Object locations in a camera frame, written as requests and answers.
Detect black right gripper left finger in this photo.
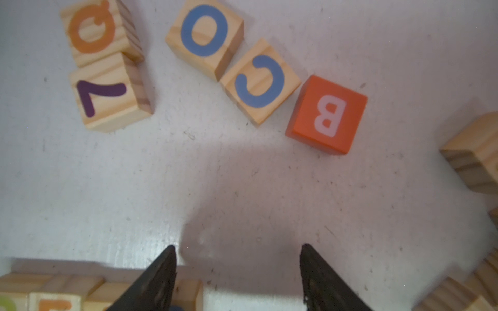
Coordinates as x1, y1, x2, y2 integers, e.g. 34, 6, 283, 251
108, 245, 177, 311

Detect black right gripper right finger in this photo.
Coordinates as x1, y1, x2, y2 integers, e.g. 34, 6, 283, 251
300, 244, 371, 311

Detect wooden block letter A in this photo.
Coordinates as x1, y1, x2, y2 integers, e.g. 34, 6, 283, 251
82, 279, 204, 311

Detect wooden block letter E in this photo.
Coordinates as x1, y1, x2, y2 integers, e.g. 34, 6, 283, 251
28, 275, 105, 310

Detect wooden block letter P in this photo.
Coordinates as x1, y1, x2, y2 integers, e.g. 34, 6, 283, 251
1, 273, 53, 311

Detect orange block letter B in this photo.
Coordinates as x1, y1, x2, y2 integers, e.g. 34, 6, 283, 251
285, 75, 368, 156

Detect wooden block letter C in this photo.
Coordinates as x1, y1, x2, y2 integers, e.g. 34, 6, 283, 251
220, 38, 302, 126

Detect wooden block letter O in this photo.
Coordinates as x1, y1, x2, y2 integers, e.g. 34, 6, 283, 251
165, 1, 245, 82

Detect wooden block letter Q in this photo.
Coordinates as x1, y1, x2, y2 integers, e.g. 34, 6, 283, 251
60, 0, 144, 67

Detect wooden block lower right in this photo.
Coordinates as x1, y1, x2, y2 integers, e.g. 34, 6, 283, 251
412, 277, 495, 311

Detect wooden block plain side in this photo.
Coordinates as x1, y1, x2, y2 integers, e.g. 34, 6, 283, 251
464, 248, 498, 310

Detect wooden block purple 7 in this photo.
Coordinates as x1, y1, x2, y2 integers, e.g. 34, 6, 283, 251
70, 53, 153, 133

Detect wooden block green X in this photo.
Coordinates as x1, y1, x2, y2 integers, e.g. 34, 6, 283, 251
439, 111, 497, 194

